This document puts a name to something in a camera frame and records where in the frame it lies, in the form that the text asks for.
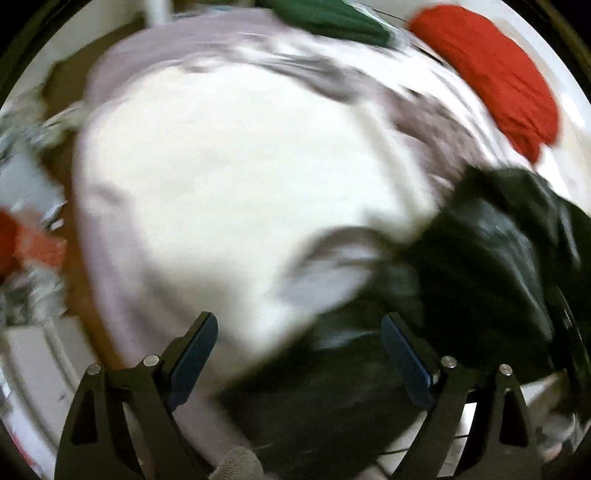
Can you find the green pants with white stripes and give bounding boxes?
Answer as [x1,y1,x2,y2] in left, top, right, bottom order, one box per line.
[259,0,393,47]

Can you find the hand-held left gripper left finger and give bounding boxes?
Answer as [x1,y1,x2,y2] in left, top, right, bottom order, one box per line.
[54,311,219,480]

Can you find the grey knit cloth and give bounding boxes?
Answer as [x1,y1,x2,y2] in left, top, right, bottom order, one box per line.
[210,447,264,480]

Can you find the floral bed blanket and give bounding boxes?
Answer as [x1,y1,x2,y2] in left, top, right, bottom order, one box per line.
[69,9,555,467]

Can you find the red hanging clothes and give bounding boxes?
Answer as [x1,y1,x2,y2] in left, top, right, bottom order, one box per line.
[0,210,68,278]

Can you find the black leather jacket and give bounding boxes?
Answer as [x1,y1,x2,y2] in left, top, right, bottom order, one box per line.
[217,166,583,480]

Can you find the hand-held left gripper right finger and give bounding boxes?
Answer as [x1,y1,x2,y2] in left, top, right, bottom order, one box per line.
[380,312,542,480]

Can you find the red blanket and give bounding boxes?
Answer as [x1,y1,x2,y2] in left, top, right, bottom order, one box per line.
[409,4,560,163]

